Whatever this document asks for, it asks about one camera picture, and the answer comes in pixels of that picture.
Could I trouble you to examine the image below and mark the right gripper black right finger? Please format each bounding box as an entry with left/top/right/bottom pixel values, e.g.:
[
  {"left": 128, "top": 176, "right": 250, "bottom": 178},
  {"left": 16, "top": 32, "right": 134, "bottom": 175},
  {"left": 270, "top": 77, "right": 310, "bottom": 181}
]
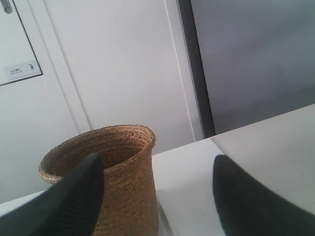
[{"left": 213, "top": 155, "right": 315, "bottom": 236}]

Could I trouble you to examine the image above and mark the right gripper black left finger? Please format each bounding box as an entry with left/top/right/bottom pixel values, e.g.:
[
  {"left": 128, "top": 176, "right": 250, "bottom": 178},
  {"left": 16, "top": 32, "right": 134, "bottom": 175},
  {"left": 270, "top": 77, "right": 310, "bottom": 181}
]
[{"left": 0, "top": 153, "right": 104, "bottom": 236}]

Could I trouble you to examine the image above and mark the brown woven wicker basket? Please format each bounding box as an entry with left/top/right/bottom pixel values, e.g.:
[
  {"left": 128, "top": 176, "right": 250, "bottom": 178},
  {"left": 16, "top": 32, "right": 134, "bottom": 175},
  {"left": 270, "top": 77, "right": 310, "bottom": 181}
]
[{"left": 38, "top": 124, "right": 158, "bottom": 236}]

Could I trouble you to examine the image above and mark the white warning sign sticker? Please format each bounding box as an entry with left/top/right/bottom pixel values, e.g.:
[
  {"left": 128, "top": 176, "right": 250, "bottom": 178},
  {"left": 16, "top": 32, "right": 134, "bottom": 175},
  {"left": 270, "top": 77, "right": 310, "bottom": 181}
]
[{"left": 4, "top": 60, "right": 42, "bottom": 81}]

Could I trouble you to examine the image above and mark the metal door handle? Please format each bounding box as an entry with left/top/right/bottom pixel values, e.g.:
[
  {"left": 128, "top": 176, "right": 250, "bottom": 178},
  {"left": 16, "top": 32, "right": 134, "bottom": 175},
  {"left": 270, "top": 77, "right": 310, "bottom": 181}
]
[{"left": 0, "top": 0, "right": 12, "bottom": 14}]

